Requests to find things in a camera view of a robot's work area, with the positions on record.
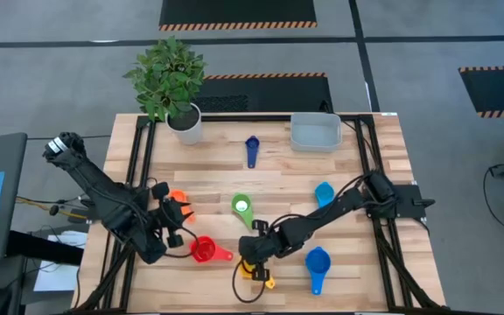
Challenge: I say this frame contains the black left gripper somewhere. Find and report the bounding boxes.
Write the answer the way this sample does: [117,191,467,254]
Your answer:
[150,181,193,250]

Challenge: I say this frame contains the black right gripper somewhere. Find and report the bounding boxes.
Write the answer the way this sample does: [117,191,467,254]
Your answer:
[238,220,282,282]

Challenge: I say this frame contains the orange measuring cup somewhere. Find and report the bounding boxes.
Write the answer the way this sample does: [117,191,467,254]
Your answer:
[167,188,197,225]

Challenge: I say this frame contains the yellow measuring cup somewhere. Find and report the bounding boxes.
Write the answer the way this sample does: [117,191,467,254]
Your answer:
[238,257,277,291]

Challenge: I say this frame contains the green measuring cup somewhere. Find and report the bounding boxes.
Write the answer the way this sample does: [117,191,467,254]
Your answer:
[230,192,256,232]

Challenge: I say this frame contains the large red measuring cup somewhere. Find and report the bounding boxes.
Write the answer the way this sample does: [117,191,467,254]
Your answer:
[189,235,235,264]

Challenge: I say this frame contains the blue measuring cup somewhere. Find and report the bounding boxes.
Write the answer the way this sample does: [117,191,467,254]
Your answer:
[304,246,333,297]

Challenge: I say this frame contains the teal measuring cup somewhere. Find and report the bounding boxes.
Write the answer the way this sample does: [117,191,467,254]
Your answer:
[313,181,336,209]

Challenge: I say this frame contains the small indigo measuring cup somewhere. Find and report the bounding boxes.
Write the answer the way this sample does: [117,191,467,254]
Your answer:
[244,135,261,170]

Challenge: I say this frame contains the grey plastic basket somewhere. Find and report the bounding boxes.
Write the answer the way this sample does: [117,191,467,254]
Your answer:
[290,112,343,154]

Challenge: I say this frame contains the white plant pot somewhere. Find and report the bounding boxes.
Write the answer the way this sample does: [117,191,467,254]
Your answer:
[164,102,204,146]

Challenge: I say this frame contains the green leafy plant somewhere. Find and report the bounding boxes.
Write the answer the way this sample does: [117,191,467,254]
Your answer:
[122,36,208,123]

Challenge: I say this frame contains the white paper sheets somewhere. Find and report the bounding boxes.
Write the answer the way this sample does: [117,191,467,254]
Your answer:
[32,230,89,293]

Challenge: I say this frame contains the black hazard-striped floor mat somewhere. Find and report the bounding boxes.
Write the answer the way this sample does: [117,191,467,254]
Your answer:
[158,0,319,32]
[458,65,504,119]
[192,72,334,114]

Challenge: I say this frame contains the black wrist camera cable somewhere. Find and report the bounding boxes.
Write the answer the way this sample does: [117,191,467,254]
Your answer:
[159,209,200,260]
[232,257,267,304]

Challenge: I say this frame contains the black aluminium table frame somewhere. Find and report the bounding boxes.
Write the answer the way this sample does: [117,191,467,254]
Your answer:
[71,112,450,314]

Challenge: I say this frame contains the long thin black cable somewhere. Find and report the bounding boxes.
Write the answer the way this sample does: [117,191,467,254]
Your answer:
[321,101,378,176]

